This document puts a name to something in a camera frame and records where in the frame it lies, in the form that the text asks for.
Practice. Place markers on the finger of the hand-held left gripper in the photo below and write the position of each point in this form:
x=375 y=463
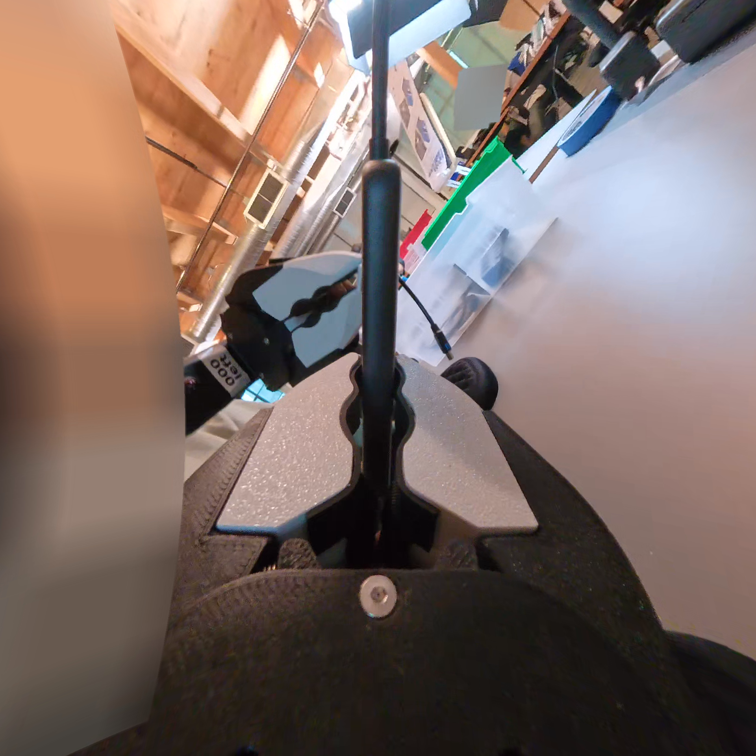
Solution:
x=307 y=274
x=331 y=336

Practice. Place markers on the led light panel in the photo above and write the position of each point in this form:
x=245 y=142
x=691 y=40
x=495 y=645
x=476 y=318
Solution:
x=425 y=23

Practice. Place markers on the blue tape roll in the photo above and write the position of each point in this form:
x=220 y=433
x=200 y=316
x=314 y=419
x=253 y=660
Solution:
x=590 y=124

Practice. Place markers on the person's grey sweatshirt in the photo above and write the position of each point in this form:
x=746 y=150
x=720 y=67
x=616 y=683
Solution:
x=218 y=437

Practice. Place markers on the dark grey usb hub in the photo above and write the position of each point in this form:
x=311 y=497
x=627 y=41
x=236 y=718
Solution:
x=381 y=295

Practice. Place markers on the red plastic bin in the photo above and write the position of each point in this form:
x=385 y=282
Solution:
x=416 y=233

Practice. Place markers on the instruction sheet board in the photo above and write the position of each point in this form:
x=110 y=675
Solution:
x=425 y=136

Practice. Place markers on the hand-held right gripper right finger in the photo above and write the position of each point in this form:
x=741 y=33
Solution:
x=466 y=472

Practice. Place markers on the green plastic bin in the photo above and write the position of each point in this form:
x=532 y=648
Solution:
x=466 y=189

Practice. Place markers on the clear plastic bin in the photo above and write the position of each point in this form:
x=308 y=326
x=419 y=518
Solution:
x=520 y=201

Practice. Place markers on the silver ventilation duct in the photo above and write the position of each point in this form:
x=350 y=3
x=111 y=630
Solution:
x=331 y=177
x=260 y=248

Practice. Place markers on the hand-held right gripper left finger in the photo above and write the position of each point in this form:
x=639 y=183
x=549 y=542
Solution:
x=283 y=466

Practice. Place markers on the black quilted armrest pad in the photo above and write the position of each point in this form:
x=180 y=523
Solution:
x=720 y=709
x=472 y=381

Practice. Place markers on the black power charger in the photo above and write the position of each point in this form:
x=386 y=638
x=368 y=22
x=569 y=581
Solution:
x=703 y=29
x=626 y=65

